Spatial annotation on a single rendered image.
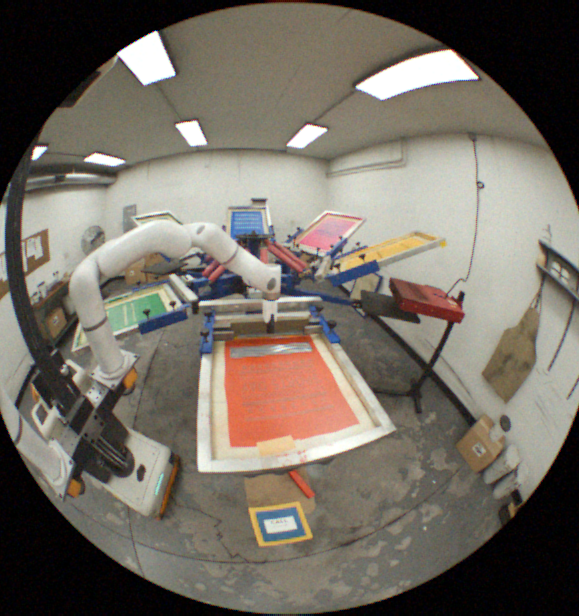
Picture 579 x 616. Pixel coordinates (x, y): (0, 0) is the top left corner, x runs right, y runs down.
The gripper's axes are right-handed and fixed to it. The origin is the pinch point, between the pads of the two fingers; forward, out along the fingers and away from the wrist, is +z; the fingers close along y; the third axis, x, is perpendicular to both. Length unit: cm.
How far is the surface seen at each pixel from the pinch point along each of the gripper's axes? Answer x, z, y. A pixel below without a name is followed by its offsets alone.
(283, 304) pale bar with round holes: 10.8, -0.5, -20.4
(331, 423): 11, 6, 49
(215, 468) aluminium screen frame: -25, 2, 60
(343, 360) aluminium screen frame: 25.6, 2.7, 24.6
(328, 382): 16.6, 6.0, 31.7
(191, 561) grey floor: -76, 100, 118
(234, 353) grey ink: -16.8, 5.0, 10.3
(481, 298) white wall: 200, -12, 8
